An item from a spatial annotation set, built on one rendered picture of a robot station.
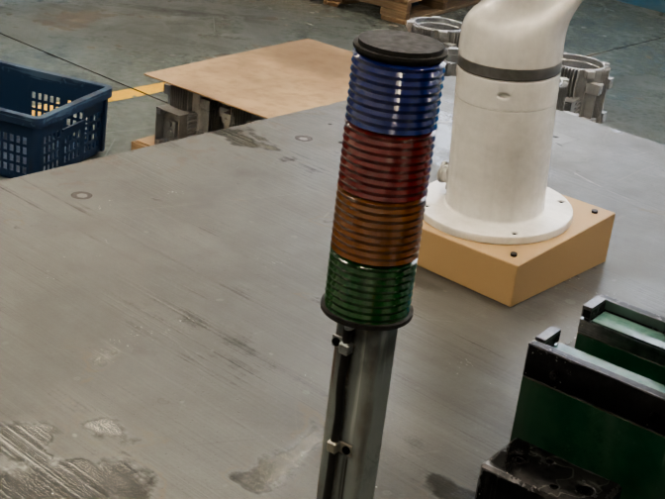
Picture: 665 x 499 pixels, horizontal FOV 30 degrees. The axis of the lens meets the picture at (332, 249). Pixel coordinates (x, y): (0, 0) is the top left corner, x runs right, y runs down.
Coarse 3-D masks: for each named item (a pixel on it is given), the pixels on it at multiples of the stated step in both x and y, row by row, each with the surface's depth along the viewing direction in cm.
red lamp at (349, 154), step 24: (360, 144) 78; (384, 144) 77; (408, 144) 77; (432, 144) 80; (360, 168) 79; (384, 168) 78; (408, 168) 78; (360, 192) 79; (384, 192) 79; (408, 192) 79
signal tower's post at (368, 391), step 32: (384, 32) 79; (416, 64) 76; (352, 352) 86; (384, 352) 86; (352, 384) 86; (384, 384) 87; (352, 416) 87; (384, 416) 89; (352, 448) 88; (320, 480) 91; (352, 480) 89
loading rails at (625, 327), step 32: (608, 320) 113; (640, 320) 113; (544, 352) 105; (576, 352) 107; (608, 352) 113; (640, 352) 111; (544, 384) 106; (576, 384) 104; (608, 384) 102; (640, 384) 101; (544, 416) 106; (576, 416) 104; (608, 416) 103; (640, 416) 101; (544, 448) 107; (576, 448) 105; (608, 448) 103; (640, 448) 102; (640, 480) 102
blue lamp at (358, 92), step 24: (360, 72) 77; (384, 72) 76; (408, 72) 75; (432, 72) 76; (360, 96) 77; (384, 96) 76; (408, 96) 76; (432, 96) 77; (360, 120) 77; (384, 120) 77; (408, 120) 77; (432, 120) 78
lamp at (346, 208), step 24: (336, 192) 81; (336, 216) 82; (360, 216) 80; (384, 216) 79; (408, 216) 80; (336, 240) 82; (360, 240) 80; (384, 240) 80; (408, 240) 81; (384, 264) 81
